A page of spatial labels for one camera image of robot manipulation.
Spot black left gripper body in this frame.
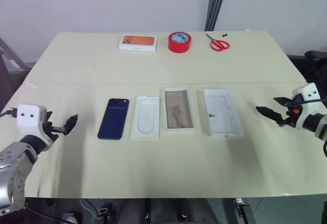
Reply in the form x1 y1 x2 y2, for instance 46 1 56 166
43 120 67 144

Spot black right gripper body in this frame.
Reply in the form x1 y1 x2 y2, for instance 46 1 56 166
282 94 304 129

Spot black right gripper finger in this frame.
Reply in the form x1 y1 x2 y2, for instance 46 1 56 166
273 97 292 107
255 106 285 127

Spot white phone box base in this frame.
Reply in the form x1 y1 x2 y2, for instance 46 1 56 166
203 88 244 138

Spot white box lid brown inside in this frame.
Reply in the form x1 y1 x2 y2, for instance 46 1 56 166
163 87 196 133

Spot white box with orange phone print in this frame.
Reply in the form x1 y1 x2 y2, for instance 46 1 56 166
118 34 157 54

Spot dark blue smartphone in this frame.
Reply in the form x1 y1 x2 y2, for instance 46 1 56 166
97 98 130 141

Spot black office chair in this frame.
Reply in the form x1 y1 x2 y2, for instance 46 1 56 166
303 50 327 84

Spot white moulded insert tray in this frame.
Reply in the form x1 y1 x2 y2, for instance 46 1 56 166
131 95 161 140

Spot black table leg with clamp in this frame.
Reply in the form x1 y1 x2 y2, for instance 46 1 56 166
233 197 253 224

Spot cream paper table cover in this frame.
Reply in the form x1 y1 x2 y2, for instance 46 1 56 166
22 31 309 85
0 81 327 199

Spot red tape roll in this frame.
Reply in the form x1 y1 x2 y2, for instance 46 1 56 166
168 31 193 54

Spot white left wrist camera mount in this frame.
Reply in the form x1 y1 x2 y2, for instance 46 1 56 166
17 104 52 148

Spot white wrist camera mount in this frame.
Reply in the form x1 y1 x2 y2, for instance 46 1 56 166
17 104 52 148
292 82 321 130

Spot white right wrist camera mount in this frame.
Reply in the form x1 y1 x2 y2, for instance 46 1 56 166
292 82 321 130

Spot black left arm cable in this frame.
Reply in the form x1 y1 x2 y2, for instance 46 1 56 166
0 108 18 119

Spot red handled scissors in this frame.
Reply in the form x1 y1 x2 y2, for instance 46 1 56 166
204 33 230 52

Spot thin white cable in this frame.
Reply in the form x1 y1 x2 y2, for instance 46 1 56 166
79 198 97 221

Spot dark vertical frame post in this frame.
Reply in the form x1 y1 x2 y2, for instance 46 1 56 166
204 0 229 32

